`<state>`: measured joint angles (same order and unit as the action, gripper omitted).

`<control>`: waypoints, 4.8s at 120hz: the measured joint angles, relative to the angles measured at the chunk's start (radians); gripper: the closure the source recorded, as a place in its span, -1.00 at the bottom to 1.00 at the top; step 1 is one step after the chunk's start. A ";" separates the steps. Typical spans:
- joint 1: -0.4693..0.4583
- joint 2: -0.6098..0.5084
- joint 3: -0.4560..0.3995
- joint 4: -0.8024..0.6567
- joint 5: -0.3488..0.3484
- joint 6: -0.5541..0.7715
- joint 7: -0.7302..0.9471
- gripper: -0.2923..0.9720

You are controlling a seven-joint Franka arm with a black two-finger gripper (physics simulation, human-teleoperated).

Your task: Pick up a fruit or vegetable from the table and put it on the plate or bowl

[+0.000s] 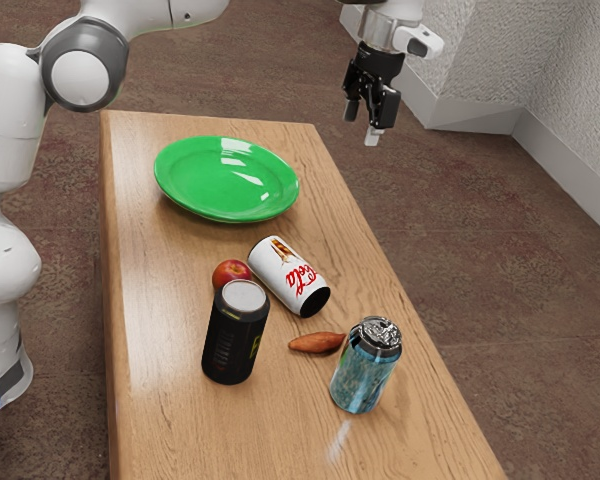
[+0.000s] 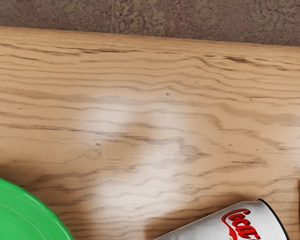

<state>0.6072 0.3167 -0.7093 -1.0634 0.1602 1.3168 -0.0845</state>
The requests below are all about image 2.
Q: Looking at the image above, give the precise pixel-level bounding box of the green plate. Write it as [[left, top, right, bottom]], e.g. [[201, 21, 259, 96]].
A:
[[0, 174, 75, 240]]

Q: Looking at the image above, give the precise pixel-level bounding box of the white cup with red print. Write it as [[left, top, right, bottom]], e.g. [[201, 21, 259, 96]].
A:
[[153, 198, 290, 240]]

